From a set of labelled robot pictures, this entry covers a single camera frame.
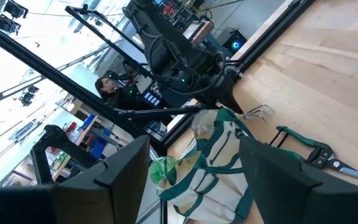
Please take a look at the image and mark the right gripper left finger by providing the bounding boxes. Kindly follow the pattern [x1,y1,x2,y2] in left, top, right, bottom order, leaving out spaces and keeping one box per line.
[52,135,151,224]

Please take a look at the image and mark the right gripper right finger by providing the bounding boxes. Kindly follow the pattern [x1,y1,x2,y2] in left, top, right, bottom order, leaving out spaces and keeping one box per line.
[239,136,358,224]

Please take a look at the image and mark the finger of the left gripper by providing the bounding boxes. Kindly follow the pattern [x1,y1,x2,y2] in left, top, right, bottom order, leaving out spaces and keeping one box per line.
[217,67,245,115]

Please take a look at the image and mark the claw hand rake wooden handle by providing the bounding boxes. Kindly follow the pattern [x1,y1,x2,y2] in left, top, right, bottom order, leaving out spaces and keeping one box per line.
[242,104,275,124]

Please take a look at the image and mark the green handled pruning shears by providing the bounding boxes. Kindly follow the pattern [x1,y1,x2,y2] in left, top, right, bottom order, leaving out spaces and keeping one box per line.
[268,125,358,182]

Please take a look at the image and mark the cream and green gardening bag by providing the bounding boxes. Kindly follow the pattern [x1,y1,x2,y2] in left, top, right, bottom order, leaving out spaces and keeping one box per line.
[156,108,256,224]

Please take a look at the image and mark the black lit button box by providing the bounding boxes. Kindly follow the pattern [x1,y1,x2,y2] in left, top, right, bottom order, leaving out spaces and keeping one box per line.
[143,91,163,107]

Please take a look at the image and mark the green plastic spray bottle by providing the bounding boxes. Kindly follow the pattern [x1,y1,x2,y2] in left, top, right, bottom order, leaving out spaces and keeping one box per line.
[149,155,179,185]

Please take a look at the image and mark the black computer tower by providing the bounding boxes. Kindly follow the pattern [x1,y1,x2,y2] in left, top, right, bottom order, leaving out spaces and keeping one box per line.
[220,27,248,56]

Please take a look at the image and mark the person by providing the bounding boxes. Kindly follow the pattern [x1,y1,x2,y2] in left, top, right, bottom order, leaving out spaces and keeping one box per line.
[94,76,145,111]

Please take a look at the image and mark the black ceiling spotlight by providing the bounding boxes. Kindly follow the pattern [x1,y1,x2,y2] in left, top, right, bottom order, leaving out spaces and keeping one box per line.
[3,0,29,19]
[0,14,22,35]

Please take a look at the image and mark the black angled bracket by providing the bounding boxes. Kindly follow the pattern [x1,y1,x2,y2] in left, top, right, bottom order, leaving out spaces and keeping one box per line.
[30,124,100,185]

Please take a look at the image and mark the black aluminium table frame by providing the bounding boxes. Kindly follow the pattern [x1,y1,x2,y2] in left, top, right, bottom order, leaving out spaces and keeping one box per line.
[0,0,318,224]

